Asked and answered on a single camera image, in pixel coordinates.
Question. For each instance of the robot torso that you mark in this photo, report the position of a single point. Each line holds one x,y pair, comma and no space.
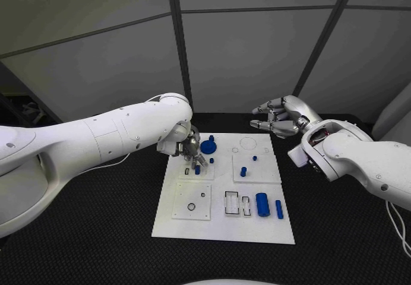
223,281

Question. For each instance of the thin blue cylinder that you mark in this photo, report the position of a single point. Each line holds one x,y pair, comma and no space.
278,209

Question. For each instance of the large blue cylinder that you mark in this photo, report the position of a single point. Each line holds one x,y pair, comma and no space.
262,204

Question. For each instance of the blue plug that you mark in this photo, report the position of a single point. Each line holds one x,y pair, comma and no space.
197,170

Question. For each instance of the blue gear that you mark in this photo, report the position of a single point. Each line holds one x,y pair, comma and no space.
207,145

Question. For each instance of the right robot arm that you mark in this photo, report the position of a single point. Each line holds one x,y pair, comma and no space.
353,153

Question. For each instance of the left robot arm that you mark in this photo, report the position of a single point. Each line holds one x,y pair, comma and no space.
95,138

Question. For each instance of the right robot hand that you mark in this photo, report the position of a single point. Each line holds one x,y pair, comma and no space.
288,120

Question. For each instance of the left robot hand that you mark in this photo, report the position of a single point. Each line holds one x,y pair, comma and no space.
191,148

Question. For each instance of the white task board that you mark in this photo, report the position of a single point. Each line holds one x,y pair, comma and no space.
223,196

